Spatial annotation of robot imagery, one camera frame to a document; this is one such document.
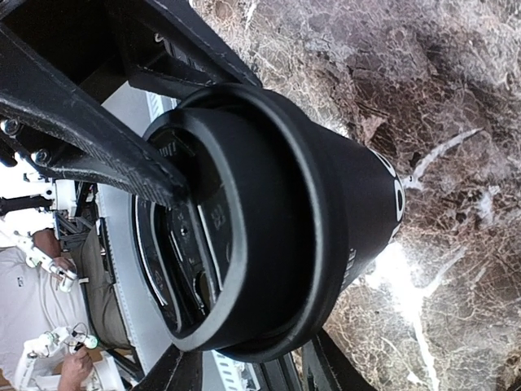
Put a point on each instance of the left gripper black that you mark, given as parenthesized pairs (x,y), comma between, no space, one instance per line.
(164,47)

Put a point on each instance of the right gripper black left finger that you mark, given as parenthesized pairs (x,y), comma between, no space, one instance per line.
(175,371)

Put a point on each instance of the person in white shirt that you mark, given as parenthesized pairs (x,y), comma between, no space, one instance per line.
(31,304)

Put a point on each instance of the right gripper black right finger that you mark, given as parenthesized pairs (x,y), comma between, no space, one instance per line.
(325,367)

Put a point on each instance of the black plastic cup lid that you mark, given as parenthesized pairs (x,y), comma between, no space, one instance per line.
(253,258)

